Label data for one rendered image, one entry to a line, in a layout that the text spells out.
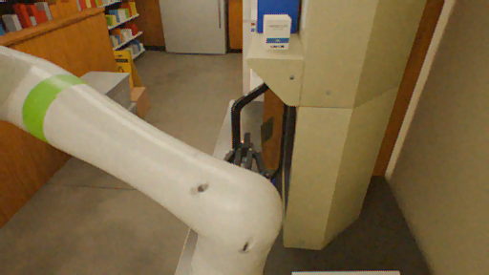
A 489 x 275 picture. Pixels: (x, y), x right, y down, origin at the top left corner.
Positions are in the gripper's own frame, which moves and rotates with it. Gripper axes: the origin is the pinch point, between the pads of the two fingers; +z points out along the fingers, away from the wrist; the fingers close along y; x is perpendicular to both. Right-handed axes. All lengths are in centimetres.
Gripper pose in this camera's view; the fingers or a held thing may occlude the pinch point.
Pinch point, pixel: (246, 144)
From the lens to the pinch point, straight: 73.4
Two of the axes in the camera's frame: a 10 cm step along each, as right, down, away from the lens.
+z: 0.9, -5.5, 8.3
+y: -10.0, -0.5, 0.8
